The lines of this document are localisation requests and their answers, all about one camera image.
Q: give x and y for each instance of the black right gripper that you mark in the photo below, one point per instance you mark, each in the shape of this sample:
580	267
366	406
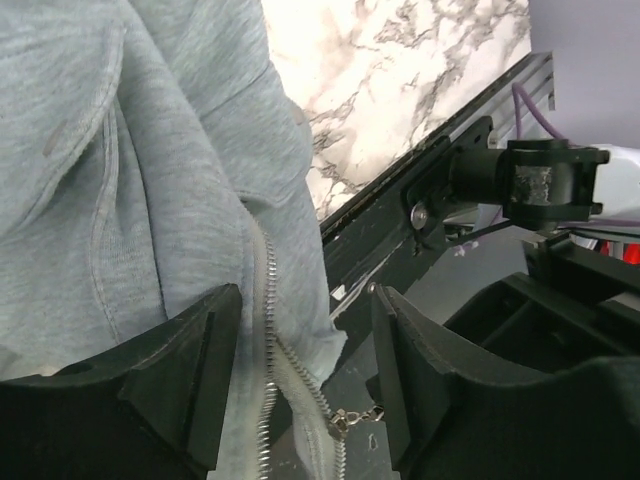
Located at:
572	305

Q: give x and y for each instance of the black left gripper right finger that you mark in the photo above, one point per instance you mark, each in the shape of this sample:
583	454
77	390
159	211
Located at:
454	410

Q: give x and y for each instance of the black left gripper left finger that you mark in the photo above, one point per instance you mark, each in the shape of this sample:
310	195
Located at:
151	408

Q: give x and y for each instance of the grey zip-up jacket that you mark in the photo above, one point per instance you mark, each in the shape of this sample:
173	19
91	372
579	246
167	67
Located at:
149	155

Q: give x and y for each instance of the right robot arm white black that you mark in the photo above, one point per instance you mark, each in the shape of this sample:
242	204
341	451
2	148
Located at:
538	183

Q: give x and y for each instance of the aluminium frame rail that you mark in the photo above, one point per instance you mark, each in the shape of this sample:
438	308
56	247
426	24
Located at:
534	73

